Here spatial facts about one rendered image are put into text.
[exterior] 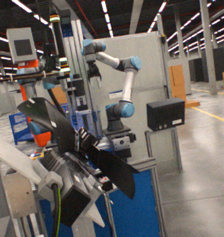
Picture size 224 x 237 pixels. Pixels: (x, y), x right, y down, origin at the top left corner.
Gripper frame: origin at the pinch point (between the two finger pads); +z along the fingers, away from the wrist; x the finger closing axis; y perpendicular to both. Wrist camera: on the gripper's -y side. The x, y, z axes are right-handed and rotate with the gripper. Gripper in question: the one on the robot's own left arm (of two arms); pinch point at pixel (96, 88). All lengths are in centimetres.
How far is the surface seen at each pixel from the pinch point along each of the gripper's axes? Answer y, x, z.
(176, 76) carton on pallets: 635, -437, 24
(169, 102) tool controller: -19, -46, 20
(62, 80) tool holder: -54, 27, -8
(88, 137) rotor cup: -66, 22, 21
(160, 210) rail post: -16, -27, 100
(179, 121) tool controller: -18, -53, 35
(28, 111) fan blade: -57, 46, 4
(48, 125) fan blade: -58, 39, 12
